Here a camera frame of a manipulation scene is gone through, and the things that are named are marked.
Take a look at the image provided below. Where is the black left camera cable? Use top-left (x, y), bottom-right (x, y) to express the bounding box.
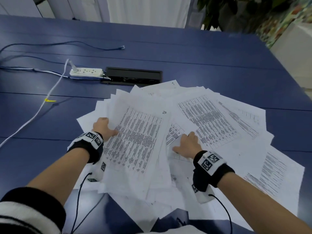
top-left (69, 172), bottom-right (93, 234)

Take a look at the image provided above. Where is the white cabinet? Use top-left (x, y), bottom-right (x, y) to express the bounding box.
top-left (269, 21), bottom-right (312, 100)

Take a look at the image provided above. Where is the green potted plant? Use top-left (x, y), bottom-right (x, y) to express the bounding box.
top-left (197, 0), bottom-right (293, 32)

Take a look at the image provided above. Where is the black left wrist strap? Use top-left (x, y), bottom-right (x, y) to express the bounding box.
top-left (67, 131), bottom-right (105, 165)

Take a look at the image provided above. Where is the pile of printed papers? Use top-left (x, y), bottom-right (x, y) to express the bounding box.
top-left (73, 80), bottom-right (305, 233)

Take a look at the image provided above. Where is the person's left hand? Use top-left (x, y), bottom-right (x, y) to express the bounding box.
top-left (92, 117), bottom-right (120, 144)

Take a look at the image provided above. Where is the person's right forearm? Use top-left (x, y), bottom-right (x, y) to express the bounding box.
top-left (217, 172), bottom-right (312, 234)

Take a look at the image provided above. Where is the black camera cable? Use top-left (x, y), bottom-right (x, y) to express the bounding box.
top-left (208, 193), bottom-right (233, 234)
top-left (69, 172), bottom-right (93, 234)

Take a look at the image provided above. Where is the person's right hand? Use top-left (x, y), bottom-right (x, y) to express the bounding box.
top-left (172, 131), bottom-right (203, 159)

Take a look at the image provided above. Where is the white power strip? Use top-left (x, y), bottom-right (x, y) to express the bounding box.
top-left (69, 67), bottom-right (103, 78)

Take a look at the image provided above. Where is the white power cable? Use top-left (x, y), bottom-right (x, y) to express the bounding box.
top-left (0, 58), bottom-right (71, 148)

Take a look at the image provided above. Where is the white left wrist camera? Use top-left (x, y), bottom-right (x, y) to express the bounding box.
top-left (87, 157), bottom-right (108, 184)

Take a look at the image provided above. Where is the black right camera cable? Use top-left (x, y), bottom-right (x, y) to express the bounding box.
top-left (208, 193), bottom-right (233, 234)

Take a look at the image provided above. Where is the white curtain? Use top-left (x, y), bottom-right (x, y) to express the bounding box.
top-left (106, 0), bottom-right (192, 28)

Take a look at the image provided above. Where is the dense table print paper sheet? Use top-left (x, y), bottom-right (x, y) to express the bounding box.
top-left (98, 95), bottom-right (172, 193)

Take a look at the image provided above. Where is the colourful mosaic tile wall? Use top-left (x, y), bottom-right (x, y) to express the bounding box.
top-left (253, 2), bottom-right (312, 49)

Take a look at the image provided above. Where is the black white left armband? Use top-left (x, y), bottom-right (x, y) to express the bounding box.
top-left (0, 187), bottom-right (67, 234)

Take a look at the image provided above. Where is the dark blue thin cable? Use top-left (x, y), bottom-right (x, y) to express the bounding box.
top-left (0, 51), bottom-right (66, 65)

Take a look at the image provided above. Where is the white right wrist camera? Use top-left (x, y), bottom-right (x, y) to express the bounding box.
top-left (191, 184), bottom-right (216, 204)

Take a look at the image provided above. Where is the black right wrist strap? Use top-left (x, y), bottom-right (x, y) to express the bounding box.
top-left (192, 150), bottom-right (236, 193)

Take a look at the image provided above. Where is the black wrist strap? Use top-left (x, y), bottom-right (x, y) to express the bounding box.
top-left (67, 131), bottom-right (105, 165)
top-left (192, 150), bottom-right (236, 193)

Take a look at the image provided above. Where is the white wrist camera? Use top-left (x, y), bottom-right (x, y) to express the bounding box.
top-left (87, 157), bottom-right (108, 184)
top-left (191, 184), bottom-right (216, 204)

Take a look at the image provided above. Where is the black table cable box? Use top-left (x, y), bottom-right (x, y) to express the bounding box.
top-left (101, 67), bottom-right (163, 86)

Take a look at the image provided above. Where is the blue network cable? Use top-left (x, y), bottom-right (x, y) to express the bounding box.
top-left (0, 41), bottom-right (125, 55)

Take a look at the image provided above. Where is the person's left forearm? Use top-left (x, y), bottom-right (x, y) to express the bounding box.
top-left (25, 148), bottom-right (91, 206)

